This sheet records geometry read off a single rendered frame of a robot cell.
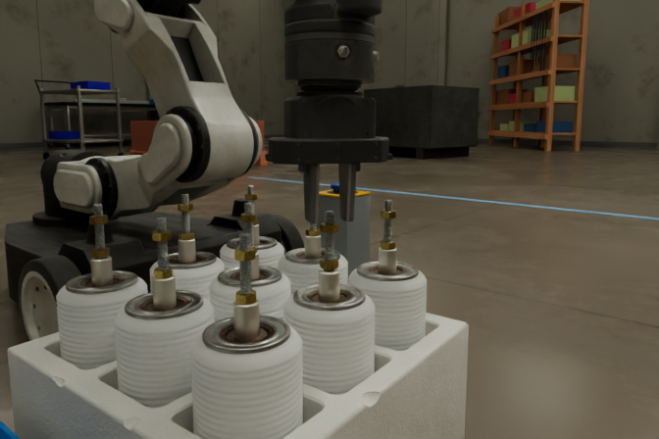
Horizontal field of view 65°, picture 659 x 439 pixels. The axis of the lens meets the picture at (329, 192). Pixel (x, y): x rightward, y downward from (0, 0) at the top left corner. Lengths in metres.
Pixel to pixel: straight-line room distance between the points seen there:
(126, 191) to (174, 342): 0.73
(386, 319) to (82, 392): 0.32
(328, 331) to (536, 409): 0.47
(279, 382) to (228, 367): 0.04
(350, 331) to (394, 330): 0.11
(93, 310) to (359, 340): 0.28
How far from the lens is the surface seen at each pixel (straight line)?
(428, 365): 0.61
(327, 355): 0.53
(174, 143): 0.96
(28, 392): 0.68
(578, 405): 0.94
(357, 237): 0.87
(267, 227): 1.22
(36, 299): 1.08
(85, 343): 0.63
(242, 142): 1.00
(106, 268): 0.64
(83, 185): 1.27
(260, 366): 0.43
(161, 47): 1.06
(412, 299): 0.62
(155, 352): 0.53
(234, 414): 0.45
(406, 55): 11.31
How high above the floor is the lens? 0.44
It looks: 8 degrees down
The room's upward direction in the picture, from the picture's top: straight up
